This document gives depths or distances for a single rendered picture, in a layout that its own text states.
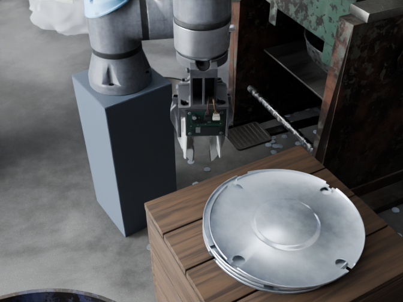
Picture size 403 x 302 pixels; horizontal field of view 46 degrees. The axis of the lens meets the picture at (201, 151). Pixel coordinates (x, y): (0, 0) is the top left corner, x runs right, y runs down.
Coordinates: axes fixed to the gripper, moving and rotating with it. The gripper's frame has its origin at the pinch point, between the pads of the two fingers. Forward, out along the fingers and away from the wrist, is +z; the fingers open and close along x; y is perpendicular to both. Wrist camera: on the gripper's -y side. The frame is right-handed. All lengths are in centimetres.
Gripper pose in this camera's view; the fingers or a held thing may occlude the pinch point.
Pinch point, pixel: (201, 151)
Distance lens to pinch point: 79.3
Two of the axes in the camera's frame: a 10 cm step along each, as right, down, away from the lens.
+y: 0.4, 6.4, -7.7
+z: 0.0, 7.7, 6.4
